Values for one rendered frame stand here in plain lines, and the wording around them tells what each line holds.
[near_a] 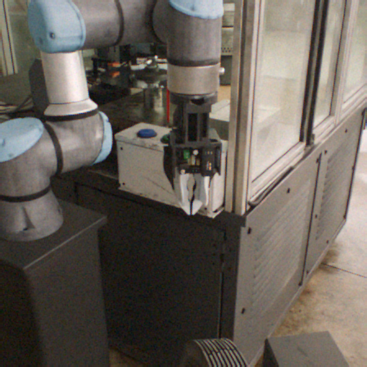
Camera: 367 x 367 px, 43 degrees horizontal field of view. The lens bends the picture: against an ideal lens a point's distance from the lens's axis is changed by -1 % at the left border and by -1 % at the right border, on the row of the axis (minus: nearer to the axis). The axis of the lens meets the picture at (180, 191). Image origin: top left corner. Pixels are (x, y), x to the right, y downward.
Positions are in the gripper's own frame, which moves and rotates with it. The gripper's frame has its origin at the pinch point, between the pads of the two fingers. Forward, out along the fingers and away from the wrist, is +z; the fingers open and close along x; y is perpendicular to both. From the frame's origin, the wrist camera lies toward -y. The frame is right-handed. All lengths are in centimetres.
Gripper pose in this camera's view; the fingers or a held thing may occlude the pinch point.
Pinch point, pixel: (190, 205)
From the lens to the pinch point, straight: 78.9
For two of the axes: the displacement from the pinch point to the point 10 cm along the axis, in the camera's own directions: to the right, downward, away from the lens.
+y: 1.1, 4.5, -8.8
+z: 0.0, 8.9, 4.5
